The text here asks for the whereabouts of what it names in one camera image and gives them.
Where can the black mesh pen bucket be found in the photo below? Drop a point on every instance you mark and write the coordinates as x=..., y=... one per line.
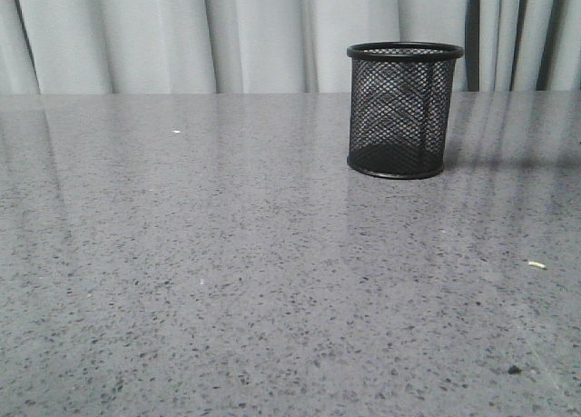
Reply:
x=399, y=107

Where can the small black crumb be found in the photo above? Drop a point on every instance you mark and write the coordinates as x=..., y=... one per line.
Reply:
x=513, y=369

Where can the grey pleated curtain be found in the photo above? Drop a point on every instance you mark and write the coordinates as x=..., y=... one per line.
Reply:
x=274, y=46

